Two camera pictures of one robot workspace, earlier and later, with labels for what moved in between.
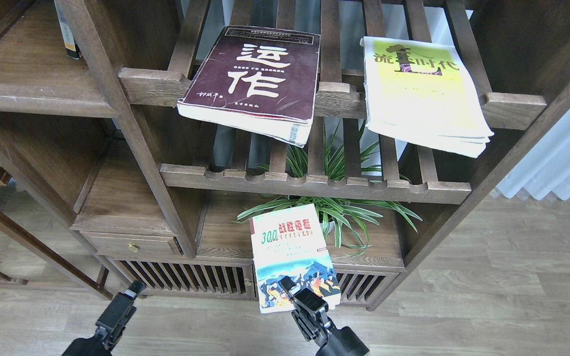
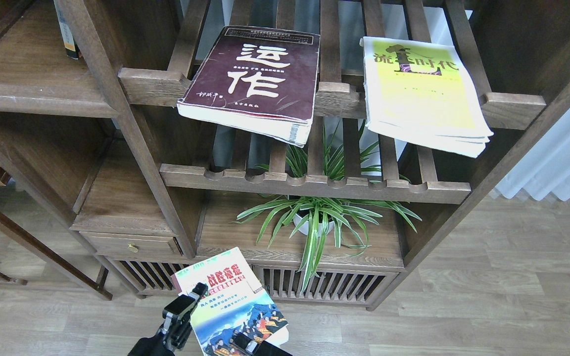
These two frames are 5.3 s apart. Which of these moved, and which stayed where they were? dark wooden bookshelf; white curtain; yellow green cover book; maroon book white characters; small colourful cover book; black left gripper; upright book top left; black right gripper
Moved: black right gripper; black left gripper; small colourful cover book
Stayed: yellow green cover book; maroon book white characters; upright book top left; white curtain; dark wooden bookshelf
